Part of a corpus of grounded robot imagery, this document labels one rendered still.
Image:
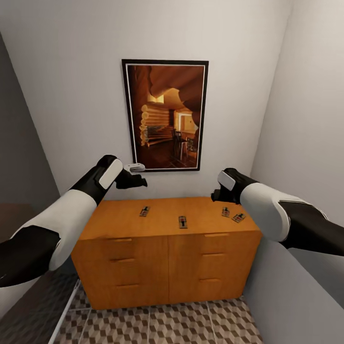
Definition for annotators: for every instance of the mousetrap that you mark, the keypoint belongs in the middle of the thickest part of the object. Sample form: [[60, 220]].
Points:
[[239, 217], [145, 211], [225, 211], [182, 222]]

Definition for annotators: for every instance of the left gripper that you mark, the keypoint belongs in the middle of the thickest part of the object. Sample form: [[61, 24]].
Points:
[[132, 182]]

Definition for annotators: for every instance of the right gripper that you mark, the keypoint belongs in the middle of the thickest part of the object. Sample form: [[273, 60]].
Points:
[[219, 196]]

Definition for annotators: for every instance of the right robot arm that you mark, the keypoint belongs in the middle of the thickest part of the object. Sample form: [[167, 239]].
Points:
[[315, 242]]

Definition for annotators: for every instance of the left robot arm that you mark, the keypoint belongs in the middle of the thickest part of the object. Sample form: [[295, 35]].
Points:
[[46, 241]]

